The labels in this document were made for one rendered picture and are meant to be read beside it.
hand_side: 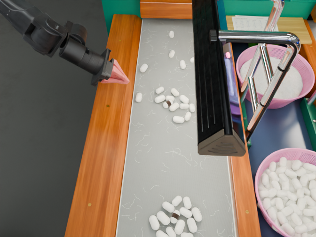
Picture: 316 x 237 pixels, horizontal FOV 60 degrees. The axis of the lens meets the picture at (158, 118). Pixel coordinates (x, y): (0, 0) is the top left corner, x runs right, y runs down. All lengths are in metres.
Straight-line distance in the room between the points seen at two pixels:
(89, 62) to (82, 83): 1.27
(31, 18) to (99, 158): 0.40
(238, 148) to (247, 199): 0.32
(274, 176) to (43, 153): 1.33
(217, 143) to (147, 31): 0.80
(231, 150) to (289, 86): 0.65
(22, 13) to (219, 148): 0.54
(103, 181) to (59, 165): 0.96
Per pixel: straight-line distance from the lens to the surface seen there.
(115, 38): 1.11
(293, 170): 0.89
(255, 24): 1.21
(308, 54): 1.17
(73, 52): 0.75
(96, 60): 0.77
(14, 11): 0.76
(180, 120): 0.86
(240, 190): 0.78
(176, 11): 1.14
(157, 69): 1.02
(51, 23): 0.75
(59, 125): 1.85
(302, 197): 0.86
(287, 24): 1.26
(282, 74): 0.67
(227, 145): 0.46
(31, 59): 2.33
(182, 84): 0.97
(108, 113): 0.87
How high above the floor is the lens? 1.47
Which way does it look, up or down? 56 degrees down
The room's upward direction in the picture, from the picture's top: straight up
